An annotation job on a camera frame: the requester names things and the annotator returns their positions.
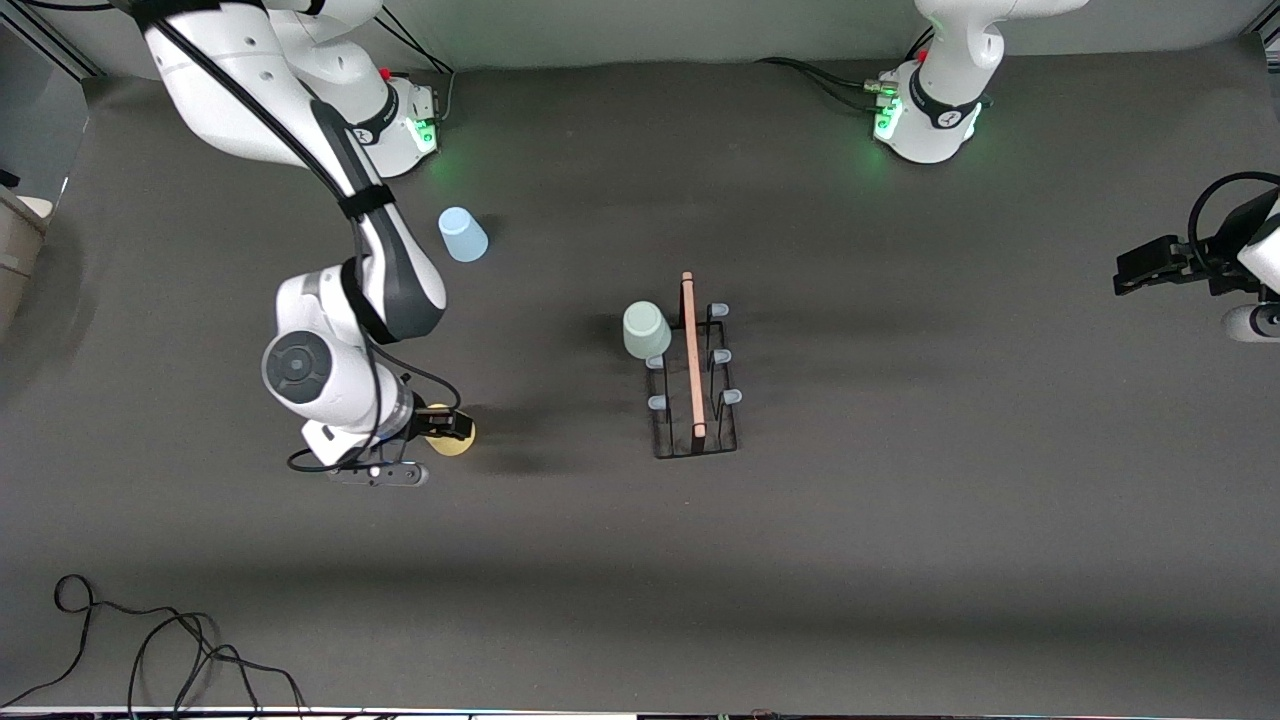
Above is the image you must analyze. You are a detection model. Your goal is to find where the light blue plastic cup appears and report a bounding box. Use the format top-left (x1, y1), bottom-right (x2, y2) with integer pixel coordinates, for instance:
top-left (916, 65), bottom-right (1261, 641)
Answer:
top-left (438, 207), bottom-right (490, 264)

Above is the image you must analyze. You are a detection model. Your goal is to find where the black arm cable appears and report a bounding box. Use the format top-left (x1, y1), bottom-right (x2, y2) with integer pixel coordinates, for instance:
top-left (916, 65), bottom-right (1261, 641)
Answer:
top-left (140, 10), bottom-right (463, 473)
top-left (1187, 172), bottom-right (1280, 271)

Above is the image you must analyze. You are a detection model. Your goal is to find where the black wire cup holder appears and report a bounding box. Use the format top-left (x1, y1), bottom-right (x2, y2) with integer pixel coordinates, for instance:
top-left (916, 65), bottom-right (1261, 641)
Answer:
top-left (646, 271), bottom-right (744, 460)

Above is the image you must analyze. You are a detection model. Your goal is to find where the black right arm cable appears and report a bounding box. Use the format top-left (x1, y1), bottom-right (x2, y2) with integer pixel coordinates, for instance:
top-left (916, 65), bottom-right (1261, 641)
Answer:
top-left (140, 10), bottom-right (463, 473)

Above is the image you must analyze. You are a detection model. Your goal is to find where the black looped table cable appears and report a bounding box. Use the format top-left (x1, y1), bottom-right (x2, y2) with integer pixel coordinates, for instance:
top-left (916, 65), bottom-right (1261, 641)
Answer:
top-left (0, 574), bottom-right (216, 709)

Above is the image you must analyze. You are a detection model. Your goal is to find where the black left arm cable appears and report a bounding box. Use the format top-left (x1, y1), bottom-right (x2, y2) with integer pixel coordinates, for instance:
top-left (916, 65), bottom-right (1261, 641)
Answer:
top-left (1187, 172), bottom-right (1280, 271)

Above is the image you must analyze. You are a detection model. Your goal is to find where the beige box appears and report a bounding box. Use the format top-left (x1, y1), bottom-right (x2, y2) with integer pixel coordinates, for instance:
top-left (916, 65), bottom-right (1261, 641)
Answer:
top-left (0, 188), bottom-right (53, 336)

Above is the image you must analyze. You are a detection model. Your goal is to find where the dark grey table mat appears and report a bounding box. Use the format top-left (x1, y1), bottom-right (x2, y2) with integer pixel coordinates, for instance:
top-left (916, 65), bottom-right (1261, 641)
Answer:
top-left (0, 35), bottom-right (1280, 717)

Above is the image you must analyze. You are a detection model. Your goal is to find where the black tangled table cable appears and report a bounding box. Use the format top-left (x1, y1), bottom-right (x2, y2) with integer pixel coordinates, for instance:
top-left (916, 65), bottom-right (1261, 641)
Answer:
top-left (128, 612), bottom-right (306, 720)

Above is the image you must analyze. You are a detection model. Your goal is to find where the yellow plastic cup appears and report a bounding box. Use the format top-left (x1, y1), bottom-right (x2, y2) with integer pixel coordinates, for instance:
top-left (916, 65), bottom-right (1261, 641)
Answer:
top-left (420, 405), bottom-right (477, 458)

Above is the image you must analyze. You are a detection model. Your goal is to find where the pale green plastic cup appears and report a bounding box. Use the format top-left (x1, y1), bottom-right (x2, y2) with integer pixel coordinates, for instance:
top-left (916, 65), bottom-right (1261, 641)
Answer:
top-left (622, 301), bottom-right (673, 360)

